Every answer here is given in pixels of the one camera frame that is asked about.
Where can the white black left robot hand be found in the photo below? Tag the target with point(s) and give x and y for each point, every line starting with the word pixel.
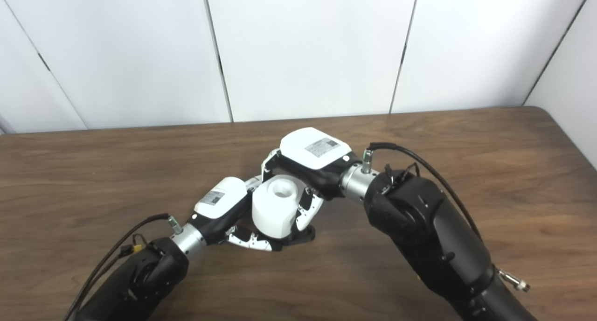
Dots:
pixel 219 199

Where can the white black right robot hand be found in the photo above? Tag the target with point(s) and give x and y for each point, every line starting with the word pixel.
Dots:
pixel 317 150

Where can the round white piece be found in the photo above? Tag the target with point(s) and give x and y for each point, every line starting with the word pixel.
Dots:
pixel 273 213

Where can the black flanged holder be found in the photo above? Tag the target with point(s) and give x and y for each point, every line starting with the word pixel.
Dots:
pixel 303 236

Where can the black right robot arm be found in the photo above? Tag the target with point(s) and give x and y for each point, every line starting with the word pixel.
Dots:
pixel 429 227

